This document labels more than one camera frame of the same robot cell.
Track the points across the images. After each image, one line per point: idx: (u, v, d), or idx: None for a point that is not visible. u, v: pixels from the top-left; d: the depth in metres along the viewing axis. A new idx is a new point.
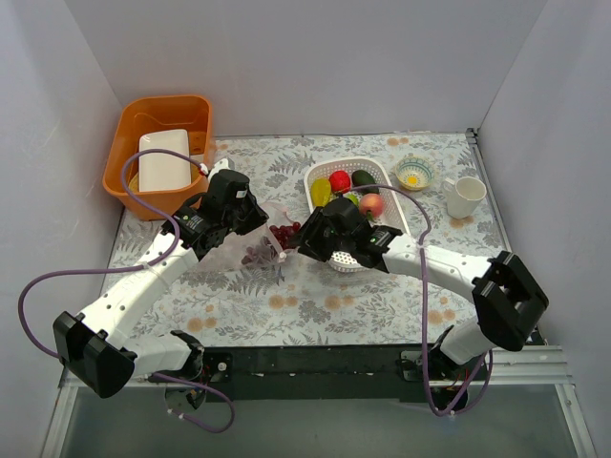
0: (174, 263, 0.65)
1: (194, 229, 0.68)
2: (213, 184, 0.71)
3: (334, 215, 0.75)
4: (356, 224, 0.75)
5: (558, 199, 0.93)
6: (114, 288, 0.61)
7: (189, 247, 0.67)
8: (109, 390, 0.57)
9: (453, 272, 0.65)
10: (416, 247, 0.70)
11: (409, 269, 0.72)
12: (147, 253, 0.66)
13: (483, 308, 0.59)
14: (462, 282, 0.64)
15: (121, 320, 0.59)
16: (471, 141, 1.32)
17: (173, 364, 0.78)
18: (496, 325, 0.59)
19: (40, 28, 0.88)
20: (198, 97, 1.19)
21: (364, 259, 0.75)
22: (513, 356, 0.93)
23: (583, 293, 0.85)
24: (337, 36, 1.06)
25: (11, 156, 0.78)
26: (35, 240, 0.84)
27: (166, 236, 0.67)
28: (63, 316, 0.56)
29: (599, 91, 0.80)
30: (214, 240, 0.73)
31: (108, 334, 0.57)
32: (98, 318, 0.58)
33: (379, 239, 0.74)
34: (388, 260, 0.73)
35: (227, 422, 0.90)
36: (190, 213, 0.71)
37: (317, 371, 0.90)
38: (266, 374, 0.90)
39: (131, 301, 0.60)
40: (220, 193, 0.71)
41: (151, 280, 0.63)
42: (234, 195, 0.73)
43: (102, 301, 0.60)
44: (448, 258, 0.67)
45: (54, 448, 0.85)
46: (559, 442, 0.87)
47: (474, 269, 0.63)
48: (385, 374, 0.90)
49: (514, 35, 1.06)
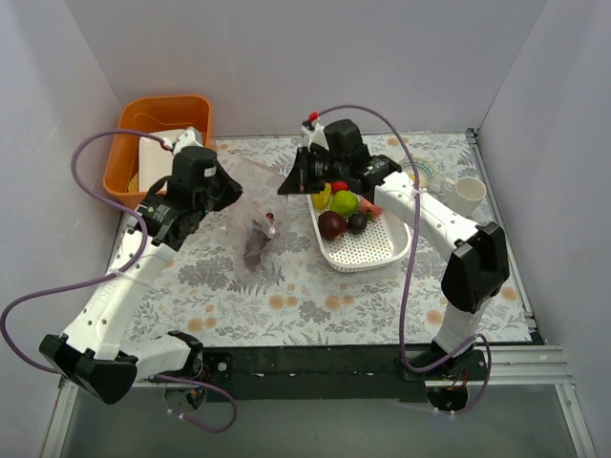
0: (147, 262, 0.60)
1: (162, 221, 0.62)
2: (176, 167, 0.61)
3: (333, 134, 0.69)
4: (354, 148, 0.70)
5: (558, 199, 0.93)
6: (92, 303, 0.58)
7: (160, 243, 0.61)
8: (113, 395, 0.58)
9: (440, 228, 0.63)
10: (412, 192, 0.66)
11: (392, 206, 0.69)
12: (119, 256, 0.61)
13: (454, 269, 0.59)
14: (445, 240, 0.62)
15: (105, 334, 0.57)
16: (471, 141, 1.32)
17: (174, 364, 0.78)
18: (460, 287, 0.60)
19: (39, 27, 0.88)
20: (198, 97, 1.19)
21: (353, 183, 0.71)
22: (513, 357, 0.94)
23: (582, 293, 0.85)
24: (336, 35, 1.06)
25: (12, 157, 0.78)
26: (36, 240, 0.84)
27: (135, 234, 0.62)
28: (48, 340, 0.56)
29: (598, 91, 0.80)
30: (187, 227, 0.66)
31: (94, 352, 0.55)
32: (82, 337, 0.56)
33: (374, 170, 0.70)
34: (378, 194, 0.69)
35: (227, 422, 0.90)
36: (156, 202, 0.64)
37: (317, 371, 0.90)
38: (266, 374, 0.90)
39: (111, 313, 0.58)
40: (184, 176, 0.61)
41: (126, 286, 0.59)
42: (201, 175, 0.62)
43: (82, 319, 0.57)
44: (439, 212, 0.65)
45: (54, 448, 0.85)
46: (560, 442, 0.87)
47: (460, 231, 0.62)
48: (384, 374, 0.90)
49: (514, 34, 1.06)
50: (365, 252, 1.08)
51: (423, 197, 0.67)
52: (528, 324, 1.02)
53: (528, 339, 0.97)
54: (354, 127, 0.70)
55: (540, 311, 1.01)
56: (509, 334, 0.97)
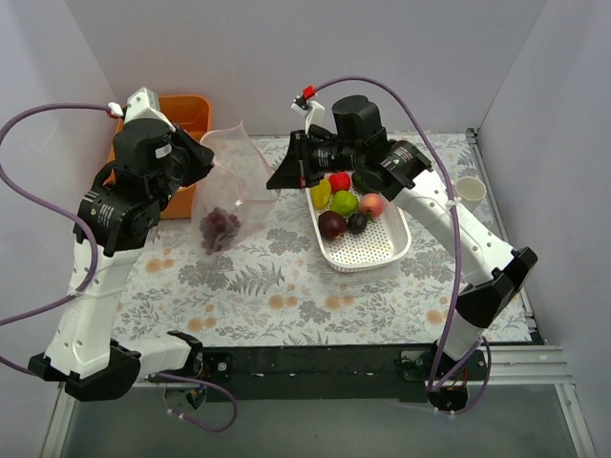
0: (105, 276, 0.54)
1: (108, 218, 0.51)
2: (118, 150, 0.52)
3: (347, 114, 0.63)
4: (371, 133, 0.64)
5: (558, 199, 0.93)
6: (63, 324, 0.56)
7: (115, 251, 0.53)
8: (117, 391, 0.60)
9: (475, 250, 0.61)
10: (448, 204, 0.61)
11: (418, 212, 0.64)
12: (75, 272, 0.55)
13: (489, 299, 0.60)
14: (479, 265, 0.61)
15: (85, 354, 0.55)
16: (471, 141, 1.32)
17: (175, 364, 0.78)
18: (485, 311, 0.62)
19: (39, 26, 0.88)
20: (198, 97, 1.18)
21: (373, 176, 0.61)
22: (513, 357, 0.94)
23: (582, 293, 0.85)
24: (336, 35, 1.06)
25: (12, 156, 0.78)
26: (35, 240, 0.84)
27: (84, 242, 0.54)
28: (34, 364, 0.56)
29: (598, 91, 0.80)
30: (147, 220, 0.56)
31: (79, 373, 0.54)
32: (64, 360, 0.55)
33: (400, 161, 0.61)
34: (405, 196, 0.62)
35: (228, 421, 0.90)
36: (100, 199, 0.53)
37: (317, 371, 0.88)
38: (265, 374, 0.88)
39: (83, 335, 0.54)
40: (132, 162, 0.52)
41: (91, 304, 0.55)
42: (153, 156, 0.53)
43: (59, 341, 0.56)
44: (474, 231, 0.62)
45: (53, 449, 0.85)
46: (559, 442, 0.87)
47: (497, 258, 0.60)
48: (384, 374, 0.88)
49: (514, 35, 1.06)
50: (365, 253, 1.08)
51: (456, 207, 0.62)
52: (528, 324, 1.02)
53: (528, 338, 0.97)
54: (372, 107, 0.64)
55: (540, 311, 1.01)
56: (509, 334, 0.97)
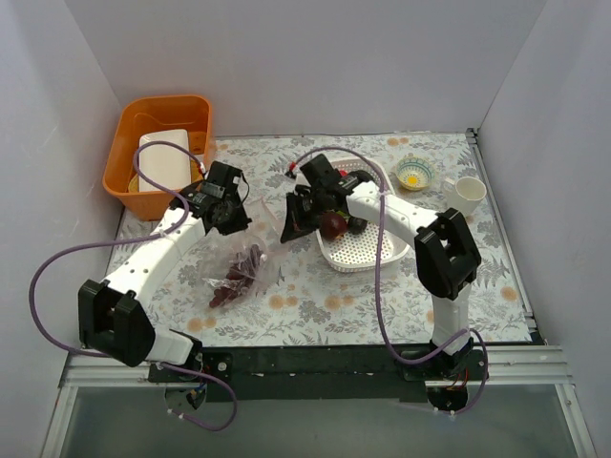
0: (187, 232, 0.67)
1: (200, 204, 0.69)
2: (213, 167, 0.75)
3: (305, 166, 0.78)
4: (326, 172, 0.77)
5: (558, 199, 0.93)
6: (135, 257, 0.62)
7: (200, 218, 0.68)
8: (136, 355, 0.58)
9: (404, 220, 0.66)
10: (377, 195, 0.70)
11: (368, 215, 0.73)
12: (160, 225, 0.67)
13: (420, 253, 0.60)
14: (410, 230, 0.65)
15: (146, 281, 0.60)
16: (471, 141, 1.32)
17: (176, 360, 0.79)
18: (429, 271, 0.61)
19: (39, 27, 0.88)
20: (198, 97, 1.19)
21: (328, 199, 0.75)
22: (513, 356, 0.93)
23: (582, 293, 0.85)
24: (336, 35, 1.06)
25: (11, 157, 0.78)
26: (36, 240, 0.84)
27: (177, 211, 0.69)
28: (88, 282, 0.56)
29: (598, 91, 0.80)
30: (219, 218, 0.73)
31: (136, 292, 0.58)
32: (124, 281, 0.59)
33: (346, 182, 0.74)
34: (352, 204, 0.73)
35: (228, 418, 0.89)
36: (195, 192, 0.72)
37: (316, 371, 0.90)
38: (265, 374, 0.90)
39: (153, 264, 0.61)
40: (219, 176, 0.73)
41: (168, 247, 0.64)
42: (231, 180, 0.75)
43: (125, 267, 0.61)
44: (402, 207, 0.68)
45: (53, 448, 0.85)
46: (559, 442, 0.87)
47: (422, 219, 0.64)
48: (384, 374, 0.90)
49: (514, 35, 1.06)
50: (365, 253, 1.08)
51: (389, 197, 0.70)
52: (528, 324, 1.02)
53: (528, 338, 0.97)
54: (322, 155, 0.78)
55: (539, 311, 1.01)
56: (509, 334, 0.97)
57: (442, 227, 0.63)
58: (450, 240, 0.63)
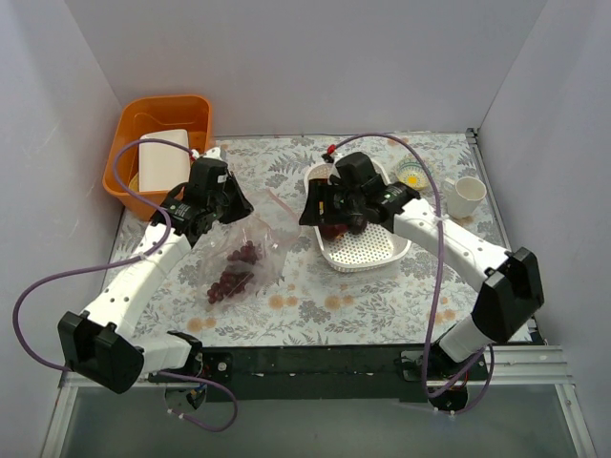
0: (169, 251, 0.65)
1: (183, 218, 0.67)
2: (193, 172, 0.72)
3: (346, 165, 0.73)
4: (368, 178, 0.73)
5: (558, 199, 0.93)
6: (114, 282, 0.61)
7: (181, 234, 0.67)
8: (123, 384, 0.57)
9: (468, 256, 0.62)
10: (434, 220, 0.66)
11: (416, 236, 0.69)
12: (141, 244, 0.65)
13: (485, 297, 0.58)
14: (474, 269, 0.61)
15: (127, 311, 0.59)
16: (471, 141, 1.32)
17: (175, 364, 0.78)
18: (490, 315, 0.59)
19: (40, 27, 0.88)
20: (198, 97, 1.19)
21: (370, 212, 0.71)
22: (512, 356, 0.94)
23: (582, 293, 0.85)
24: (336, 35, 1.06)
25: (11, 157, 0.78)
26: (36, 240, 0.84)
27: (158, 226, 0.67)
28: (66, 316, 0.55)
29: (598, 91, 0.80)
30: (202, 226, 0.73)
31: (116, 325, 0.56)
32: (105, 311, 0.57)
33: (392, 197, 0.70)
34: (397, 222, 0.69)
35: (227, 422, 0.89)
36: (177, 203, 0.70)
37: (317, 371, 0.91)
38: (266, 375, 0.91)
39: (134, 292, 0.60)
40: (200, 181, 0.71)
41: (150, 269, 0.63)
42: (215, 180, 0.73)
43: (105, 296, 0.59)
44: (466, 239, 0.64)
45: (54, 448, 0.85)
46: (560, 442, 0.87)
47: (489, 260, 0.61)
48: (384, 374, 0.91)
49: (514, 35, 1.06)
50: (365, 252, 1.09)
51: (446, 223, 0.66)
52: (528, 324, 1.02)
53: (528, 339, 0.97)
54: (366, 157, 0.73)
55: (539, 311, 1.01)
56: None
57: (508, 266, 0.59)
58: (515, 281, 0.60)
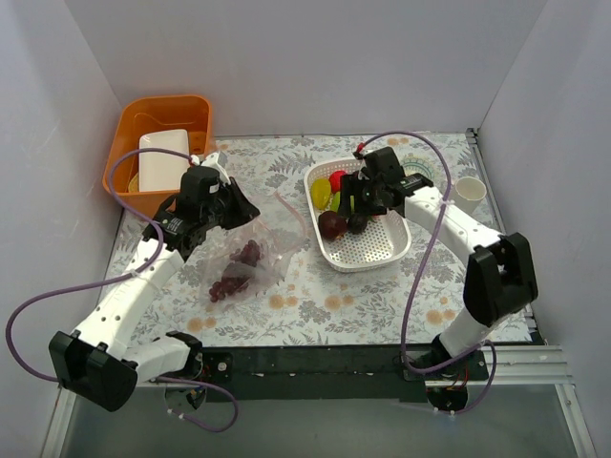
0: (161, 267, 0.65)
1: (176, 232, 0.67)
2: (183, 183, 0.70)
3: (370, 156, 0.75)
4: (389, 168, 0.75)
5: (558, 199, 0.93)
6: (105, 301, 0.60)
7: (175, 249, 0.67)
8: (117, 401, 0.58)
9: (462, 234, 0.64)
10: (439, 201, 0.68)
11: (421, 218, 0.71)
12: (133, 261, 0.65)
13: (474, 272, 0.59)
14: (465, 246, 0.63)
15: (118, 330, 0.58)
16: (471, 141, 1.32)
17: (175, 365, 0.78)
18: (478, 293, 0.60)
19: (40, 27, 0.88)
20: (198, 97, 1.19)
21: (386, 196, 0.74)
22: (513, 356, 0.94)
23: (582, 293, 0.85)
24: (336, 35, 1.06)
25: (11, 157, 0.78)
26: (36, 240, 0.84)
27: (149, 241, 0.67)
28: (58, 336, 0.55)
29: (598, 91, 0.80)
30: (196, 239, 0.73)
31: (108, 346, 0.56)
32: (95, 331, 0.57)
33: (408, 184, 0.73)
34: (410, 205, 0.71)
35: (227, 422, 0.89)
36: (169, 217, 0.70)
37: (317, 371, 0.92)
38: (266, 374, 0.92)
39: (125, 310, 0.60)
40: (192, 192, 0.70)
41: (141, 286, 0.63)
42: (207, 190, 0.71)
43: (95, 315, 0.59)
44: (463, 220, 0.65)
45: (54, 448, 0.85)
46: (560, 442, 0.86)
47: (482, 239, 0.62)
48: (384, 374, 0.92)
49: (514, 35, 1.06)
50: (365, 253, 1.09)
51: (450, 207, 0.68)
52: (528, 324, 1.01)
53: (528, 338, 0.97)
54: (389, 148, 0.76)
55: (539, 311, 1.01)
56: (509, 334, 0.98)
57: (502, 250, 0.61)
58: (507, 267, 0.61)
